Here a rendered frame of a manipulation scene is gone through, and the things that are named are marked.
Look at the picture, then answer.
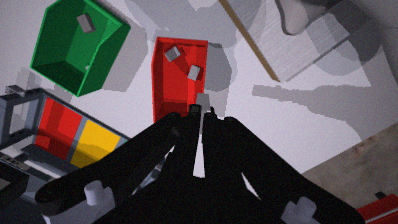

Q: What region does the dark grey shelf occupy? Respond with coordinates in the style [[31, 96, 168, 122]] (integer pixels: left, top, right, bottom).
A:
[[0, 85, 130, 224]]

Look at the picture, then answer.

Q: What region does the green bin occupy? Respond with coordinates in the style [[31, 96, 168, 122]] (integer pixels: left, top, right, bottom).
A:
[[30, 0, 130, 97]]

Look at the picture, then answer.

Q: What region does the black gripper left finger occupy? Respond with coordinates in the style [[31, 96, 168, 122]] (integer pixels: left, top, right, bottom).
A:
[[34, 93, 203, 224]]

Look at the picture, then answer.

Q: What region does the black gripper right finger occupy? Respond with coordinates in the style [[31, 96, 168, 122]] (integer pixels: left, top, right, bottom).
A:
[[201, 93, 365, 224]]

